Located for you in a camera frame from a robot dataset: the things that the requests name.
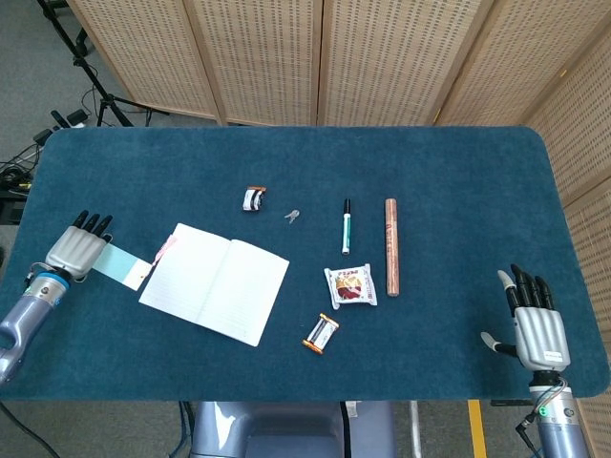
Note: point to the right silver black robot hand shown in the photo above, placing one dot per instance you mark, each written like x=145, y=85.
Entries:
x=541, y=334

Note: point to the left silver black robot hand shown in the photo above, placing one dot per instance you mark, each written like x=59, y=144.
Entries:
x=76, y=250

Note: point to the blue cream bookmark pink tassel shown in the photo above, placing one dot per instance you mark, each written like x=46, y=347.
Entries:
x=117, y=264

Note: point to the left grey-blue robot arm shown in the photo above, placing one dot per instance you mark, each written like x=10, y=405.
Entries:
x=24, y=315

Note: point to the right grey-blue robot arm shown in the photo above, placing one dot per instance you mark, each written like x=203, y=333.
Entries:
x=558, y=429

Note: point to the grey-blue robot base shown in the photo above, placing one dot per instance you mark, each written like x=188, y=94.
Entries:
x=286, y=429

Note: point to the open lined white notebook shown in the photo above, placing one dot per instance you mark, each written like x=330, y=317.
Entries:
x=224, y=286

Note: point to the black tripod stand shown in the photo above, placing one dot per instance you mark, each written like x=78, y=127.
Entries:
x=107, y=100

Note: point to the brown wooden rolling pin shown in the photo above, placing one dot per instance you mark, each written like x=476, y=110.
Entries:
x=392, y=248

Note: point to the crumpled black white wrapper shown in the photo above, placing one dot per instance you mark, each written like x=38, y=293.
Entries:
x=253, y=199

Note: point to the white snack cake packet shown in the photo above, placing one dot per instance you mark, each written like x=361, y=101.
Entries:
x=351, y=286

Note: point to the blue carpet table mat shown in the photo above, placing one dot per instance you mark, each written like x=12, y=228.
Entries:
x=429, y=167

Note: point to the small silver keys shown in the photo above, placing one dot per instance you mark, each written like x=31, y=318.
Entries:
x=292, y=217

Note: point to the orange-ended battery pack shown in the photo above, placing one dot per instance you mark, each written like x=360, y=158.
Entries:
x=321, y=333

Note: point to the green white marker pen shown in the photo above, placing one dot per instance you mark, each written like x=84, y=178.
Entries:
x=346, y=229

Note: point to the wicker wooden folding screen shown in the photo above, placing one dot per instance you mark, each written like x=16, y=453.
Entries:
x=382, y=62

